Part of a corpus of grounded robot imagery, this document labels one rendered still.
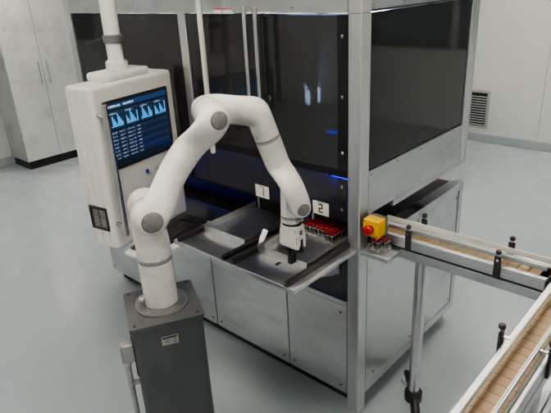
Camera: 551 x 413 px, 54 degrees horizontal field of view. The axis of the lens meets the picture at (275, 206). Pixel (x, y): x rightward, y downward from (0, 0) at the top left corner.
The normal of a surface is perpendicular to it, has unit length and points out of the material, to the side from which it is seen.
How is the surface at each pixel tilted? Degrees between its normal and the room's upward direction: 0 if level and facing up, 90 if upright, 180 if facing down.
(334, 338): 90
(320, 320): 90
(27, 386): 0
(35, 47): 90
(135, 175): 90
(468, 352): 0
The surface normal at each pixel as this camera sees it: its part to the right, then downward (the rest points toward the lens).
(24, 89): 0.74, 0.22
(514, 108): -0.67, 0.32
